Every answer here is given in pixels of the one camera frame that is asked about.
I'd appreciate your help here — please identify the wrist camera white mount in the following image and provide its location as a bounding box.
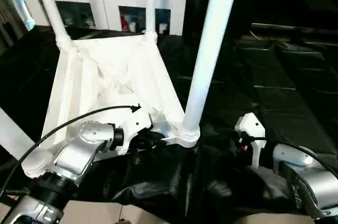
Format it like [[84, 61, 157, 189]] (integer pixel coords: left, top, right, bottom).
[[234, 112, 266, 169], [116, 107, 154, 156]]

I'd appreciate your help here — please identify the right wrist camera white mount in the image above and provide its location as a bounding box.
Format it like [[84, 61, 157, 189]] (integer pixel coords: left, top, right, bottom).
[[234, 112, 266, 169]]

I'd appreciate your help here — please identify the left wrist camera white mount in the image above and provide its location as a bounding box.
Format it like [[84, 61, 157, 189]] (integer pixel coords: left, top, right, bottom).
[[116, 107, 154, 156]]

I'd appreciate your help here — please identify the long grey metal bar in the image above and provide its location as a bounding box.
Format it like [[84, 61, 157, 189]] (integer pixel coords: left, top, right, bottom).
[[250, 23, 338, 36]]

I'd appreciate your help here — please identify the white plastic table leg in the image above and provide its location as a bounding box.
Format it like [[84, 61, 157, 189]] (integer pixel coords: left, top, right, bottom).
[[179, 0, 242, 142], [0, 107, 51, 177], [144, 0, 158, 42], [33, 0, 72, 48]]

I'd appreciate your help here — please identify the white plastic table top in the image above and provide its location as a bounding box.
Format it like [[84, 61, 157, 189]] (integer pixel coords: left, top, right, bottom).
[[20, 33, 201, 180]]

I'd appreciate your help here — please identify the black plastic mat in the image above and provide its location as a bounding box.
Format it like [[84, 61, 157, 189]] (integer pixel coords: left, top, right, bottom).
[[0, 24, 338, 219]]

